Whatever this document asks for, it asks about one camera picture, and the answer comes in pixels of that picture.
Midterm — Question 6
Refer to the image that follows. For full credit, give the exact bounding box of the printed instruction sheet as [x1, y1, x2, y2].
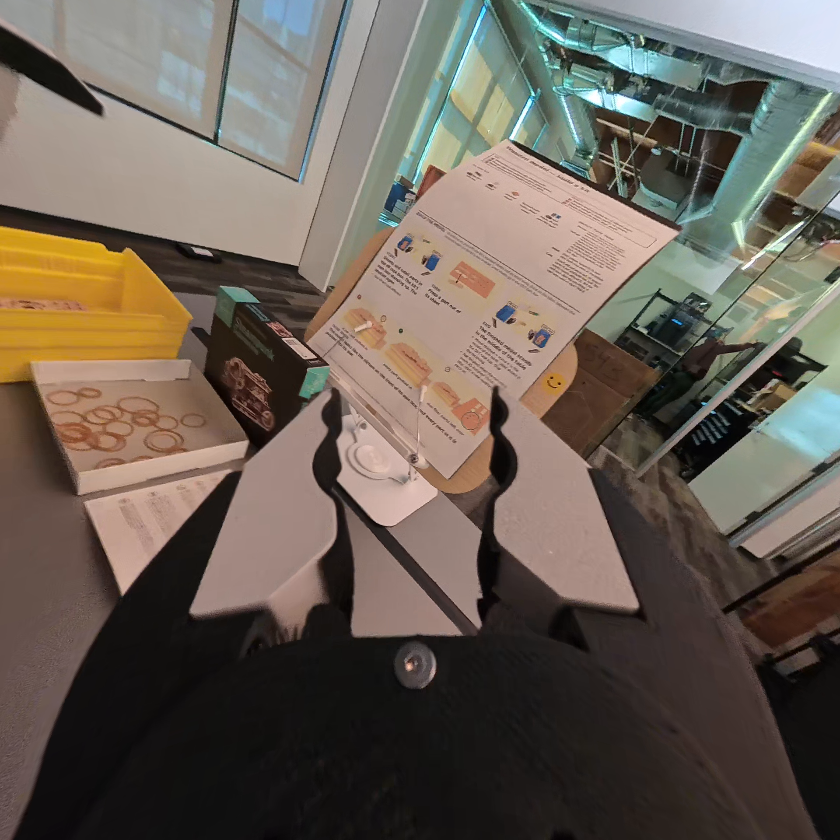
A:
[306, 139, 681, 480]

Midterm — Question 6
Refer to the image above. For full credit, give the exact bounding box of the white cardboard tray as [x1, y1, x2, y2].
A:
[29, 357, 252, 496]

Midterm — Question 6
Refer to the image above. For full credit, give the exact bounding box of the stack of wooden sheets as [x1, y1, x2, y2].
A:
[0, 297, 89, 316]

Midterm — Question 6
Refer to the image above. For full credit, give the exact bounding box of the white instruction booklet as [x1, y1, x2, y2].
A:
[84, 469, 245, 596]

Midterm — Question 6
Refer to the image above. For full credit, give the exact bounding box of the large paned window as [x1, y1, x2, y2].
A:
[59, 0, 349, 182]

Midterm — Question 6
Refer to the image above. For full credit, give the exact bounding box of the black model kit box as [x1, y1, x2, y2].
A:
[203, 287, 331, 449]

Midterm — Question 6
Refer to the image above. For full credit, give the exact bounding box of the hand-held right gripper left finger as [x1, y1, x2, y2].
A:
[189, 390, 360, 636]

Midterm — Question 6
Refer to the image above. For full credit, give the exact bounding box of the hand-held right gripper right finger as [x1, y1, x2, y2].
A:
[476, 386, 642, 635]

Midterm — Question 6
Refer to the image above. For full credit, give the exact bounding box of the pile of rubber bands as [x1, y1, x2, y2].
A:
[45, 386, 207, 470]

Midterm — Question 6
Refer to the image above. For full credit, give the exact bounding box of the shelf rack with boxes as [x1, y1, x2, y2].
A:
[617, 292, 716, 368]

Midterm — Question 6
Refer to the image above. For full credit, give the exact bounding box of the yellow plastic bin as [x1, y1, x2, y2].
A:
[0, 226, 193, 385]

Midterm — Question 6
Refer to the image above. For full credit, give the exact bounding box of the cardboard box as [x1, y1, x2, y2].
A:
[539, 328, 660, 460]

